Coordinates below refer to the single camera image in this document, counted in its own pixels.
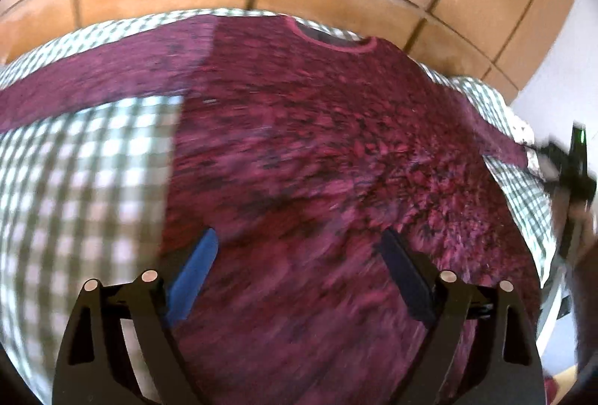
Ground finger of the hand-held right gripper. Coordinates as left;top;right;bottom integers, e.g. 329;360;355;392
525;141;561;184

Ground green checked bed sheet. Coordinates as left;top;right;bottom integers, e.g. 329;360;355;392
0;7;561;401

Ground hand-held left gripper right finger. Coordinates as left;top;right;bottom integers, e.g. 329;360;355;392
380;227;547;405

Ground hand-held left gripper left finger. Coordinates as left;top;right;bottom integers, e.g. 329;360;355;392
51;227;220;405

